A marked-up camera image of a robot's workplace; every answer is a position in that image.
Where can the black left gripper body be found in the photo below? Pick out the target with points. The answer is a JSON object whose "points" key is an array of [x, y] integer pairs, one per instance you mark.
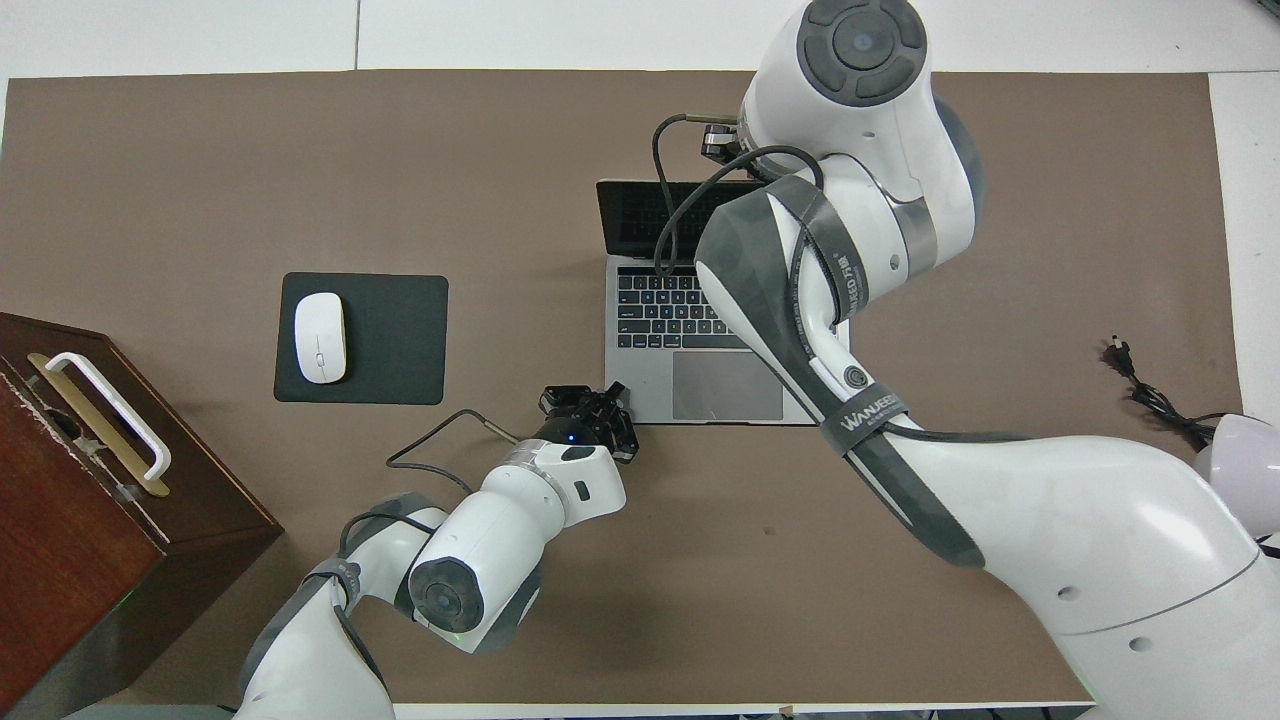
{"points": [[580, 415]]}

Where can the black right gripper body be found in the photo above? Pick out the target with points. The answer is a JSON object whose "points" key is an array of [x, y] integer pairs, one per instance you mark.
{"points": [[720, 138]]}

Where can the grey laptop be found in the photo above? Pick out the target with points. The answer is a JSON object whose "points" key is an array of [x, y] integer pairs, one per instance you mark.
{"points": [[640, 390]]}

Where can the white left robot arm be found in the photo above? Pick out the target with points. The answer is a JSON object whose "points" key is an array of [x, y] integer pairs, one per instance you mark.
{"points": [[500, 520]]}

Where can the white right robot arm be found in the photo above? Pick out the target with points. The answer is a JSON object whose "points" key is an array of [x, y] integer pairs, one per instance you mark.
{"points": [[1050, 520]]}

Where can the black mouse pad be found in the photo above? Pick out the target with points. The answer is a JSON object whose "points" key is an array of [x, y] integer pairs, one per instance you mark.
{"points": [[400, 340]]}

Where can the white computer mouse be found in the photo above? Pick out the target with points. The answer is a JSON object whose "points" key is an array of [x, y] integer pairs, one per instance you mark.
{"points": [[320, 338]]}

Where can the brown table mat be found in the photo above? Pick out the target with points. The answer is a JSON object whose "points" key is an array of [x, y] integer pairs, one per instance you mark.
{"points": [[150, 150]]}

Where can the brown wooden box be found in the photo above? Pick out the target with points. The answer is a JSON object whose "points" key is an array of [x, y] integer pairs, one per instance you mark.
{"points": [[70, 560]]}

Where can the white desk lamp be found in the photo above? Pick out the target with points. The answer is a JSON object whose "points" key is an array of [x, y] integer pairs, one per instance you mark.
{"points": [[1240, 450]]}

